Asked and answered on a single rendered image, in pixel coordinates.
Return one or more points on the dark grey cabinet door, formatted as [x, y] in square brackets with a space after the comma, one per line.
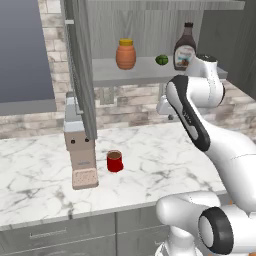
[233, 40]

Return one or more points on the orange honey bottle yellow cap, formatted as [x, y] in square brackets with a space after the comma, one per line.
[126, 55]

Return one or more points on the grey wood cabinet door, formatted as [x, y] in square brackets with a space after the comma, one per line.
[82, 66]

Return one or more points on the narrow grey drawer front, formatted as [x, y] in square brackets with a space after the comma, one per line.
[140, 243]
[140, 218]

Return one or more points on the brown syrup bottle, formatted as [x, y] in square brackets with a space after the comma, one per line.
[183, 50]

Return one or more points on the grey blue window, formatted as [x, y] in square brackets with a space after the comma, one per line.
[25, 50]

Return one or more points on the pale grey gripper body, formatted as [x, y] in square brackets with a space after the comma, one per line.
[164, 106]

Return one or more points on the green round fruit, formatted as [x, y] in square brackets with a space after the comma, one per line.
[161, 60]

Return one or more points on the wide grey drawer front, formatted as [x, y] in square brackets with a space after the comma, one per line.
[66, 248]
[83, 228]

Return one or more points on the grey wood wall cabinet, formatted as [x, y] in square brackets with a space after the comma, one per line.
[150, 23]

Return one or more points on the red mug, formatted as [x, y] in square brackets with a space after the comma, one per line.
[114, 163]

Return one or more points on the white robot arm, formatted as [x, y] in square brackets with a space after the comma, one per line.
[230, 150]

